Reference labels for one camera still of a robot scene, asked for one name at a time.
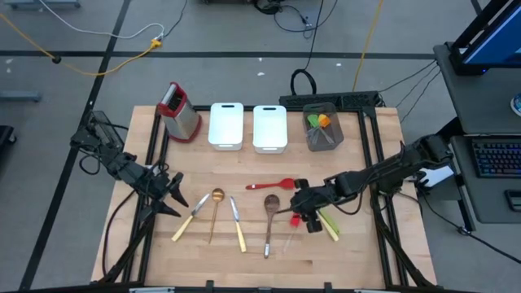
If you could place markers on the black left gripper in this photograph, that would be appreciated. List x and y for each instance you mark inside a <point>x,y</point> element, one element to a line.
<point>156,185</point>

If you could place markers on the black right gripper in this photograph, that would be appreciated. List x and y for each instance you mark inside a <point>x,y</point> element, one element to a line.
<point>313,199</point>

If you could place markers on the green silicone spoon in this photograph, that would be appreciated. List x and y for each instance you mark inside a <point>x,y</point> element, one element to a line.
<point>331,223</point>

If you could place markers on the red silicone spoon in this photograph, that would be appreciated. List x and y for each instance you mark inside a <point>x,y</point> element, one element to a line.
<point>285,183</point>

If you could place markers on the brown wooden spoon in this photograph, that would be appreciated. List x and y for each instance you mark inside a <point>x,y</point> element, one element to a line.
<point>271,202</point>

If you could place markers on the gold metal spoon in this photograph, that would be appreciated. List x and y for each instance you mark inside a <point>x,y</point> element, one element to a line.
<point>217,195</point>

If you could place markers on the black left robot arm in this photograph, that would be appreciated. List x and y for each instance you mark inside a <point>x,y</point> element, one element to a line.
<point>118,164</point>

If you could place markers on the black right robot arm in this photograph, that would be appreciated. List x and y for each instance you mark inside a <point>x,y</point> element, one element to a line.
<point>386,171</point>

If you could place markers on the smoky transparent plastic bin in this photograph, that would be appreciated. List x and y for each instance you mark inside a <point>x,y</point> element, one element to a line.
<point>335,138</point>

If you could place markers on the red and steel box grater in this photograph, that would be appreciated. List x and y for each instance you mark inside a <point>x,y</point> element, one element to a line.
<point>181,122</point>

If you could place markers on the white plastic bin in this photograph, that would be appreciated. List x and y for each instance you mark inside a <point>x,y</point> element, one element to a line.
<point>226,126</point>
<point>270,128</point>

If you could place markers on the white box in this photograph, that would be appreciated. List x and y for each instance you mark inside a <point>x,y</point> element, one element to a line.
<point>437,176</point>

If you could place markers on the black caster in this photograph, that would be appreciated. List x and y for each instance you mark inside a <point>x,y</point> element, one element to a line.
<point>6,136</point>

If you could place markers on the grey table foot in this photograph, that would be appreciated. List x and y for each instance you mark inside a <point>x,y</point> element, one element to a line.
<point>40,4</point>
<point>20,97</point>

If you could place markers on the black backlit keyboard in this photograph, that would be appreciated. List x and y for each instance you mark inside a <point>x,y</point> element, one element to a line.
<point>500,158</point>

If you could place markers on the grey computer desk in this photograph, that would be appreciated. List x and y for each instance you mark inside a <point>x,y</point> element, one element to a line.
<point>480,101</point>

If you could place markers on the small black desk gadget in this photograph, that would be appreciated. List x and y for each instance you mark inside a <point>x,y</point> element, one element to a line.
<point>513,200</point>

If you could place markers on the round blue white object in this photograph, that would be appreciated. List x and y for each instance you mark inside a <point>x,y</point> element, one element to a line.
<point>517,105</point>

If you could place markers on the computer monitor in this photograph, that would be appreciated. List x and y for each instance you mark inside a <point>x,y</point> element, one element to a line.
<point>496,40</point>

